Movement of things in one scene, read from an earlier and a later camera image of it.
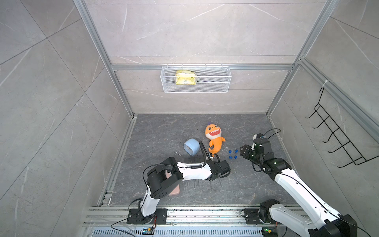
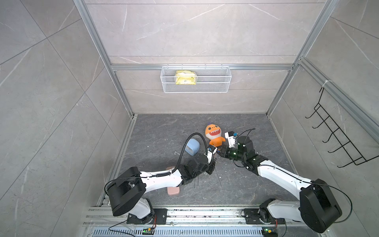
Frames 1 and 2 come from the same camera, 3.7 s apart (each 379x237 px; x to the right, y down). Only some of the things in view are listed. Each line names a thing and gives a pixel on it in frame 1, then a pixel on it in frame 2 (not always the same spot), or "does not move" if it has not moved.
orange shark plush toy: (213, 132) does not move
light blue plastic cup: (192, 146) does not move
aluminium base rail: (180, 222) does not move
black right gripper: (244, 151) to (221, 153)
